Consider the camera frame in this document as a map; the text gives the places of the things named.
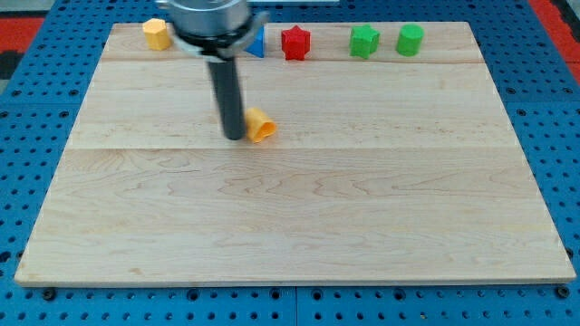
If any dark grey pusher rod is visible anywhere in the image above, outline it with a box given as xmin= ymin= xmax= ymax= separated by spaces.
xmin=208 ymin=58 xmax=246 ymax=140

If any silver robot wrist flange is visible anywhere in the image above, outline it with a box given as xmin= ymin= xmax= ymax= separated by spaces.
xmin=156 ymin=0 xmax=270 ymax=60

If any yellow heart block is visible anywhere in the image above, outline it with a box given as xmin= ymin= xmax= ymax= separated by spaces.
xmin=245 ymin=108 xmax=277 ymax=143

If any red star block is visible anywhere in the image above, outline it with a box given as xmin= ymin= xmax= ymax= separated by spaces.
xmin=281 ymin=25 xmax=311 ymax=61

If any green star block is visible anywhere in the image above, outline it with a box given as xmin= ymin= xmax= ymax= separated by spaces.
xmin=349 ymin=24 xmax=381 ymax=59

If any blue triangle block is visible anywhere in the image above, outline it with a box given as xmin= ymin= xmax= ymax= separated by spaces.
xmin=245 ymin=27 xmax=266 ymax=58

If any yellow hexagon block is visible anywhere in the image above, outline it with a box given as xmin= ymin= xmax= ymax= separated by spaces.
xmin=141 ymin=18 xmax=172 ymax=51

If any light wooden board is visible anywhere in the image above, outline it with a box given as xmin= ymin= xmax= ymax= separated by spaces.
xmin=14 ymin=22 xmax=575 ymax=288

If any green cylinder block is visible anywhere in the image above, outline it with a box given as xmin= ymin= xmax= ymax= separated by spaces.
xmin=396 ymin=24 xmax=424 ymax=56

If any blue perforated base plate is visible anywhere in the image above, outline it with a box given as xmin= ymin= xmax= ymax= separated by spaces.
xmin=1 ymin=1 xmax=579 ymax=325

